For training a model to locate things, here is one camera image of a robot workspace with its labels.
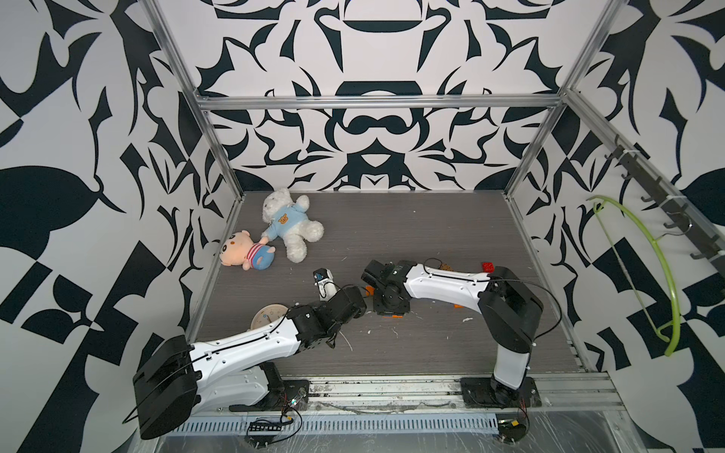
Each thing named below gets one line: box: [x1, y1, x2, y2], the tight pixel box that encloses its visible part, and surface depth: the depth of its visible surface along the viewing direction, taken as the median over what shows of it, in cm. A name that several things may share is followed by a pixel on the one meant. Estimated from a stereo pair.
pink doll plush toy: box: [219, 229, 277, 271], surface depth 95 cm
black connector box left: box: [246, 421, 283, 446], surface depth 72 cm
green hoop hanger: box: [586, 196, 681, 357], surface depth 64 cm
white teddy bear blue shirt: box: [261, 187, 325, 264], surface depth 103 cm
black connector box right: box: [495, 413, 527, 445], surface depth 73 cm
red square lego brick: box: [481, 262, 496, 274], surface depth 101 cm
